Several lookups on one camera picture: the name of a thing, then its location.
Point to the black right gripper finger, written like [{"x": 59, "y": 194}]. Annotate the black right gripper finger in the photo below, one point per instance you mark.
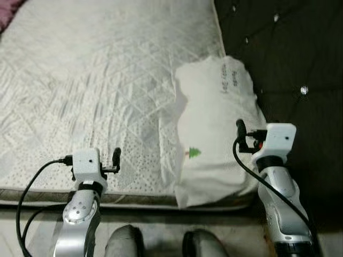
[{"x": 241, "y": 128}]

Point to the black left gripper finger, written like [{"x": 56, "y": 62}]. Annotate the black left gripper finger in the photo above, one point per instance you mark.
[{"x": 116, "y": 157}]

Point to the cream tree print pillow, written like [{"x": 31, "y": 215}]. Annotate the cream tree print pillow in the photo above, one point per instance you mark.
[{"x": 214, "y": 118}]

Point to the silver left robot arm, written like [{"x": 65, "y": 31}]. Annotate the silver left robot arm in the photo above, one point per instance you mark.
[{"x": 80, "y": 219}]

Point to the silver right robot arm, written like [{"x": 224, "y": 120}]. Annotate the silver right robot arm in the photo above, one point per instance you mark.
[{"x": 281, "y": 209}]

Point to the grey robot left leg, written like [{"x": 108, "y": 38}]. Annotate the grey robot left leg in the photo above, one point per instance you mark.
[{"x": 124, "y": 243}]

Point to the grey robot leg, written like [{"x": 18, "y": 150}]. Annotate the grey robot leg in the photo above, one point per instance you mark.
[
  {"x": 206, "y": 246},
  {"x": 124, "y": 243}
]

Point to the cream quilted mattress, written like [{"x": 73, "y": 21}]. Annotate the cream quilted mattress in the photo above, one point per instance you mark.
[{"x": 96, "y": 80}]

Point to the black tufted headboard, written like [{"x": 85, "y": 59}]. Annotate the black tufted headboard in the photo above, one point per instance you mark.
[{"x": 300, "y": 53}]

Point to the grey robot right leg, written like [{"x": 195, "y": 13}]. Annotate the grey robot right leg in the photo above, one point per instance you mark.
[{"x": 206, "y": 246}]

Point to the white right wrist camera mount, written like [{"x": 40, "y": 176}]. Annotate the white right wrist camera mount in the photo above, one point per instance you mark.
[{"x": 278, "y": 139}]

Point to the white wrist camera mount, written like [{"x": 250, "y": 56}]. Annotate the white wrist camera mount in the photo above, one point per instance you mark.
[
  {"x": 87, "y": 163},
  {"x": 278, "y": 139}
]

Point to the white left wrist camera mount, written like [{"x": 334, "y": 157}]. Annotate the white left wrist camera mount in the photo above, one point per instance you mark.
[{"x": 87, "y": 163}]

